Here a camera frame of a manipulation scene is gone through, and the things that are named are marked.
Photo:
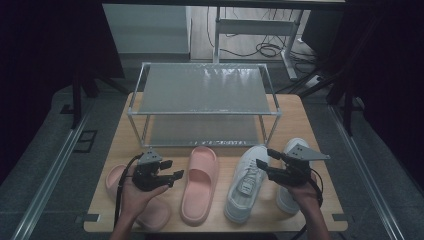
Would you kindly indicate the person's right hand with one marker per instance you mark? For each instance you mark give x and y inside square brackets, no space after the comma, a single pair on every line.
[301,195]

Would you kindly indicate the person's left hand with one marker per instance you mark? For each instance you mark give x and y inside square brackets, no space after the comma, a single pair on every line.
[136,200]

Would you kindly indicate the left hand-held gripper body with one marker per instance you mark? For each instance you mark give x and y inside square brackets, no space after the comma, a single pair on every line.
[146,178]

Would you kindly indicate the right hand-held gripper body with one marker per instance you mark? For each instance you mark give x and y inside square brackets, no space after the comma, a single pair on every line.
[293,173]

